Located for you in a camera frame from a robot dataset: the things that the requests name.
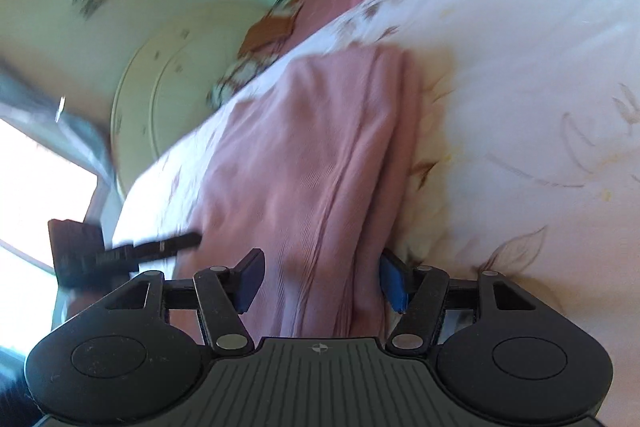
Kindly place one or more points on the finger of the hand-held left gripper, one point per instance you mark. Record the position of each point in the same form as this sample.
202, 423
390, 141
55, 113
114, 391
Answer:
165, 244

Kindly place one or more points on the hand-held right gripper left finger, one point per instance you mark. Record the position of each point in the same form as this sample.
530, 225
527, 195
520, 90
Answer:
250, 278

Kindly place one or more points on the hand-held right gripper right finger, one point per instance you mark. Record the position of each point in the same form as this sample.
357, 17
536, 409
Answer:
392, 287

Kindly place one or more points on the pink t-shirt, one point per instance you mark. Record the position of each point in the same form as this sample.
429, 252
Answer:
310, 157

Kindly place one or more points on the bright window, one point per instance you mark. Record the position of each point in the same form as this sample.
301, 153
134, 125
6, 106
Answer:
35, 187

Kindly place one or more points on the cream round headboard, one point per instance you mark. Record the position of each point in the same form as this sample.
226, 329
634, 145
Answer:
170, 82

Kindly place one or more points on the floral patterned pillow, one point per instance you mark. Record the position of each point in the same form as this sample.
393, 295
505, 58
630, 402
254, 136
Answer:
240, 79

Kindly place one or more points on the orange striped pillow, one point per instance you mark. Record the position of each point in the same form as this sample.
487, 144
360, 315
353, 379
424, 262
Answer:
270, 31

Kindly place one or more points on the white floral blanket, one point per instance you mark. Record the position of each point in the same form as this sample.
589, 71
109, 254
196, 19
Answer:
525, 57

